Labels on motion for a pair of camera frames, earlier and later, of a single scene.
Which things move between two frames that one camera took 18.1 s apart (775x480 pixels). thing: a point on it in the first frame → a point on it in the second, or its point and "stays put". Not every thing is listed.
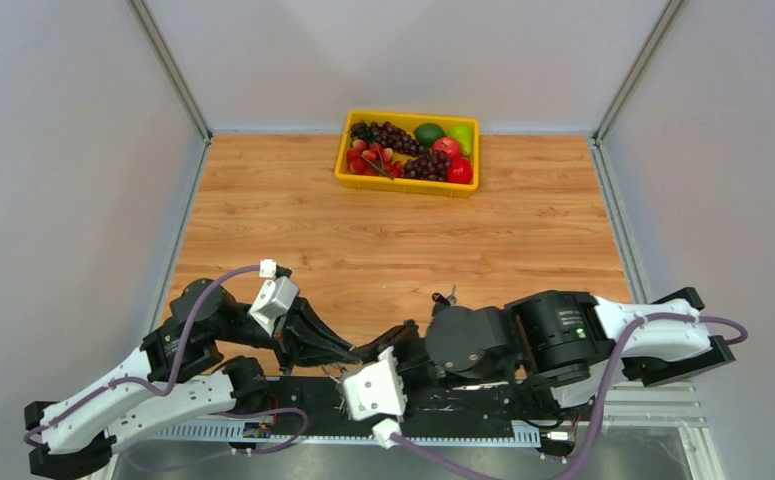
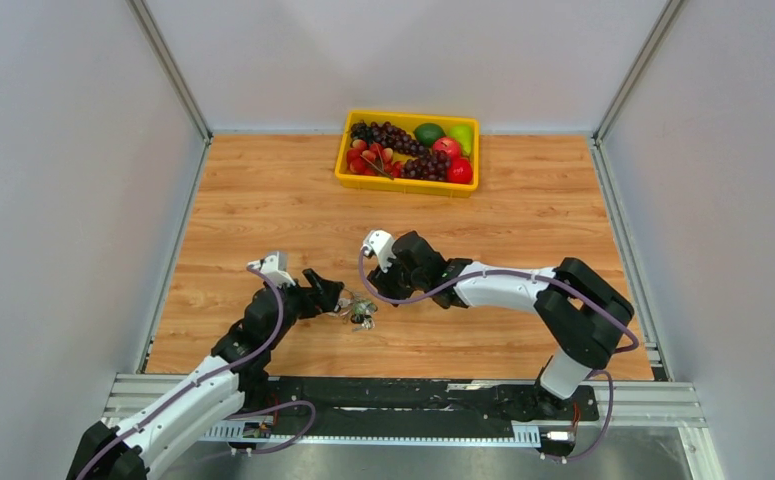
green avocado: x=426 y=133 stays put
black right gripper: x=395 y=339 → x=383 y=282
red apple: x=448 y=144 stays put
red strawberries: x=372 y=159 stays put
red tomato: x=459 y=170 stays put
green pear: x=462 y=133 stays put
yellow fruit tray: x=412 y=186 stays put
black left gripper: x=304 y=336 → x=320 y=297
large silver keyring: x=341 y=393 → x=356 y=310
